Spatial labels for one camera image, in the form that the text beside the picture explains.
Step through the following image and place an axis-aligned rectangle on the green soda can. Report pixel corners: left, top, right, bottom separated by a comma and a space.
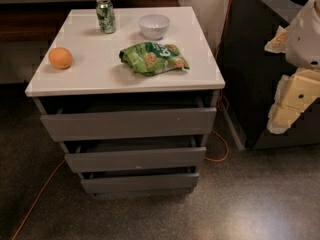
96, 0, 116, 34

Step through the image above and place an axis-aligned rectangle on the white bowl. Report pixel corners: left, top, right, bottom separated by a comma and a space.
138, 14, 170, 40

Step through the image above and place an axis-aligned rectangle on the grey drawer cabinet white top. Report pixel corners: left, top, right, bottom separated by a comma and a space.
26, 7, 225, 197

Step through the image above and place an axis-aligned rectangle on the green chip bag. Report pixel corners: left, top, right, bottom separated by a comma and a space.
119, 42, 190, 76

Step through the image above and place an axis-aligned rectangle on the orange fruit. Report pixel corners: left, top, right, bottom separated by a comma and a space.
49, 47, 73, 69

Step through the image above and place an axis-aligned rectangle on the grey top drawer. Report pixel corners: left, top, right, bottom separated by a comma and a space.
41, 107, 216, 142

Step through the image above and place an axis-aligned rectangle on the black trash bin cabinet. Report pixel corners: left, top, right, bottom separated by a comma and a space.
217, 0, 320, 149

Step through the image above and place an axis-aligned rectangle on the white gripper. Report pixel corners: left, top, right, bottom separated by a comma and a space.
264, 0, 320, 134

